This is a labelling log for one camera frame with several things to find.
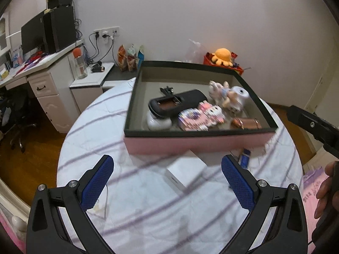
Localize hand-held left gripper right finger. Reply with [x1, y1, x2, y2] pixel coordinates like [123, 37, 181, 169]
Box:
[221, 154, 309, 254]

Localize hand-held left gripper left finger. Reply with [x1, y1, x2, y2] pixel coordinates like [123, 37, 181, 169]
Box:
[26, 154, 117, 254]

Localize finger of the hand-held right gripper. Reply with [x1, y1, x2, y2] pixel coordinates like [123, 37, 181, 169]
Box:
[287, 105, 339, 159]

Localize blue small packet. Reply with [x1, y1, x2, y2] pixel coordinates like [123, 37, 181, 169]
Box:
[238, 149, 251, 168]

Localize small white box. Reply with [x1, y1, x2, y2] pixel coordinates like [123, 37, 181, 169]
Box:
[165, 157, 208, 192]

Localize pink storage box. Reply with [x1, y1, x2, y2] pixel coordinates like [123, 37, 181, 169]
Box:
[124, 60, 278, 156]

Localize white pink bead cat figure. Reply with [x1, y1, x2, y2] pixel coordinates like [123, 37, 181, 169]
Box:
[197, 101, 227, 125]

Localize white earbuds case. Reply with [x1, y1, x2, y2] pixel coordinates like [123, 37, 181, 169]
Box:
[147, 111, 172, 131]

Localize small doll figurine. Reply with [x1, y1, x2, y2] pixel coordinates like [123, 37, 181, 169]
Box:
[209, 81, 240, 110]

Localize black glasses case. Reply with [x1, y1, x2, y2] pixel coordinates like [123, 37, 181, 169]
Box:
[148, 89, 208, 118]

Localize black studded bracelet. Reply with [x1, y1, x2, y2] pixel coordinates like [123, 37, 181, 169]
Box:
[160, 85, 175, 97]

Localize person's right hand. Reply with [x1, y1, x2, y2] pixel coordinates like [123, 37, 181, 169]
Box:
[315, 161, 339, 219]

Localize pink printed blanket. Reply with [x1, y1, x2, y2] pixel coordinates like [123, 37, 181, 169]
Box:
[302, 164, 334, 254]

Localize rose gold metal tube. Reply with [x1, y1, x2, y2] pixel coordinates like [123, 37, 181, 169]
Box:
[231, 117, 263, 130]

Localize pink patterned packets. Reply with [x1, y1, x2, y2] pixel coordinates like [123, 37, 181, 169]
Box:
[178, 108, 210, 131]

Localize white nightstand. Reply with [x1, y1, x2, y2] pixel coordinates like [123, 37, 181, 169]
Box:
[69, 62, 115, 114]

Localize red toy box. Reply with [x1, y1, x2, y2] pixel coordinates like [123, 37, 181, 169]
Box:
[203, 52, 244, 76]

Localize white desk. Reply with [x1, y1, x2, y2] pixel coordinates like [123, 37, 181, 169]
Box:
[0, 38, 85, 134]

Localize black office chair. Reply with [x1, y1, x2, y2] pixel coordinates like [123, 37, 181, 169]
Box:
[0, 87, 38, 152]

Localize orange octopus plush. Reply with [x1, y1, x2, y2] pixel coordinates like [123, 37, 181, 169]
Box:
[211, 48, 233, 67]

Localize clear bottle orange cap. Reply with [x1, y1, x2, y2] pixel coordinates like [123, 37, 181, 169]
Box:
[73, 48, 88, 79]

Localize orange snack bag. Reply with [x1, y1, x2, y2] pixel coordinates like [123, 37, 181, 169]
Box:
[118, 44, 128, 71]

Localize beige snack bag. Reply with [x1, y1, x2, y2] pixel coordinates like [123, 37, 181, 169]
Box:
[127, 46, 138, 72]

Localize blue white snack bag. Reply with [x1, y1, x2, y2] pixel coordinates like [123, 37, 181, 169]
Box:
[137, 45, 145, 68]

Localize papers on desk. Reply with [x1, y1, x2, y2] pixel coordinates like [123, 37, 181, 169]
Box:
[0, 51, 53, 78]

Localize clear plastic bag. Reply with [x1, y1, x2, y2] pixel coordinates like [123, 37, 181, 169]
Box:
[185, 39, 210, 62]

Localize black computer tower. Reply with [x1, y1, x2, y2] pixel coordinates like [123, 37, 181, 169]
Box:
[42, 5, 77, 54]

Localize black monitor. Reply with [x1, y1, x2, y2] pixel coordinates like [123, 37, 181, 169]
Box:
[21, 11, 49, 56]

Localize white glass cabinet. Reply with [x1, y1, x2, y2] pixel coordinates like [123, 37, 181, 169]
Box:
[0, 13, 11, 51]

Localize white bed frame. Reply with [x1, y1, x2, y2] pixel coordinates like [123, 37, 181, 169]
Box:
[0, 177, 31, 233]

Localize black cables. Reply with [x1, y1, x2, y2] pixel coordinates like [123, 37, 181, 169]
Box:
[83, 32, 117, 65]

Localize white wall socket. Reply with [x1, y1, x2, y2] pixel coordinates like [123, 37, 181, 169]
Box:
[93, 26, 120, 39]

